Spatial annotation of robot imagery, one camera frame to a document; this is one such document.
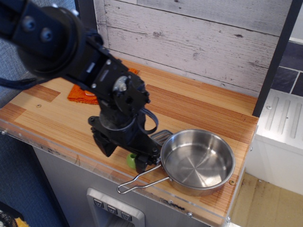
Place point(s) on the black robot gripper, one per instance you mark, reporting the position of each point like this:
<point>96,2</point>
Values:
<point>132,137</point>

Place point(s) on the green handled grey spatula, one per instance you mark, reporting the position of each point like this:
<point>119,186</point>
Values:
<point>160,138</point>

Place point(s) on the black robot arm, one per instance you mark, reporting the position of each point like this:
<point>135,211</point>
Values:
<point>52,42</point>

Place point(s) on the orange folded cloth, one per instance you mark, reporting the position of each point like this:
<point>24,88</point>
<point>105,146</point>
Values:
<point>82,96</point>

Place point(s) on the silver dispenser button panel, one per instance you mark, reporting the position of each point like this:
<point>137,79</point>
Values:
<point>110,212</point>

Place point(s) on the stainless steel pan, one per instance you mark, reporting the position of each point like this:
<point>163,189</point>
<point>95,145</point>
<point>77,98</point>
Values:
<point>197,163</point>

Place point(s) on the yellow object bottom corner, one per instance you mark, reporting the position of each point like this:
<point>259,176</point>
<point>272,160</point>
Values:
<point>15,223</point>

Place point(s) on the white ribbed appliance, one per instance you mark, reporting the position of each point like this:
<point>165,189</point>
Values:
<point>276,154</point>

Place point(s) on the dark grey left post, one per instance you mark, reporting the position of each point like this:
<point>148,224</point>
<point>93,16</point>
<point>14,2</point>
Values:
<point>87,14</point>

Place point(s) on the dark grey post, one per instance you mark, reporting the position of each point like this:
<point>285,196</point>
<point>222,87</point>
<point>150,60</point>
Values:
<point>87,14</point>
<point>278,54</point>

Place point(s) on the dark grey right post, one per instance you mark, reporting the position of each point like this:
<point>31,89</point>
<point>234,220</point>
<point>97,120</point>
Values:
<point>278,54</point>

